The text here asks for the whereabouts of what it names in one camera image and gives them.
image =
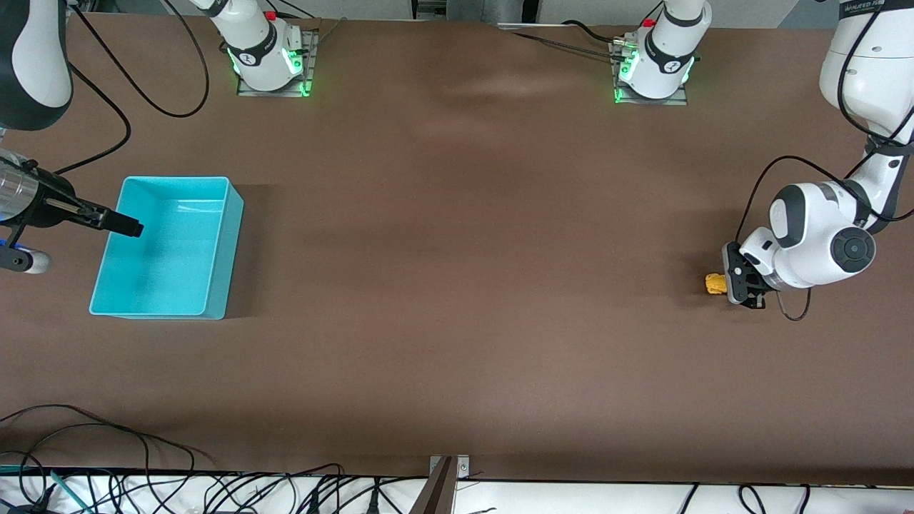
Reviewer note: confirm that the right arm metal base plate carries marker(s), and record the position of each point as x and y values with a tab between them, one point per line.
303	50

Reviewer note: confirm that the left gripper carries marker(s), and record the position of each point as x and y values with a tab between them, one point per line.
747	284

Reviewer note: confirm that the dark grey metal bar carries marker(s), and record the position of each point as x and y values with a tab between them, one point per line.
435	496

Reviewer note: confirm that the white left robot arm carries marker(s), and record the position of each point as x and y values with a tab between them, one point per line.
814	235

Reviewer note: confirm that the silver table edge bracket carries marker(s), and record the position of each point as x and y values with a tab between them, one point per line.
463	467

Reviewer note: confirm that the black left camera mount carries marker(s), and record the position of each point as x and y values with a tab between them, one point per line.
753	278

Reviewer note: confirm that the turquoise plastic bin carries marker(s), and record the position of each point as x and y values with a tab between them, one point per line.
164	264

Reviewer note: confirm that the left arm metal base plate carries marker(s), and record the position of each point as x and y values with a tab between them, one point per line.
653	100

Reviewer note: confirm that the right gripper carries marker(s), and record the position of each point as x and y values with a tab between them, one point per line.
51	203

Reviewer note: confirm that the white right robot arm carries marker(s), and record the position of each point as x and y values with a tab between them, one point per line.
43	64

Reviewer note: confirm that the person in grey trousers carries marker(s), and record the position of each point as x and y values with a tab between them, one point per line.
508	8

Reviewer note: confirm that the yellow beetle toy car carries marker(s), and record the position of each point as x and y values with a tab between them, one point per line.
714	284

